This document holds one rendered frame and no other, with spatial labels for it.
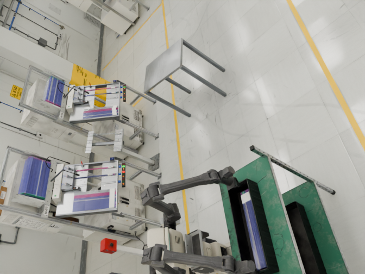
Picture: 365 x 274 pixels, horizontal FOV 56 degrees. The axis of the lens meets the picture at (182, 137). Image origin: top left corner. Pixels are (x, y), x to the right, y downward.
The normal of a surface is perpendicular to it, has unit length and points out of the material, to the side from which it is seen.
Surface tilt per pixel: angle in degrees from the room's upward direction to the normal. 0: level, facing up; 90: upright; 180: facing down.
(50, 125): 90
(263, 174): 0
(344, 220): 0
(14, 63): 90
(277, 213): 0
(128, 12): 90
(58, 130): 90
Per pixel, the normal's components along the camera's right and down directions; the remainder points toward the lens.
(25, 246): 0.67, -0.52
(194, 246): -0.73, -0.36
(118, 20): 0.10, 0.78
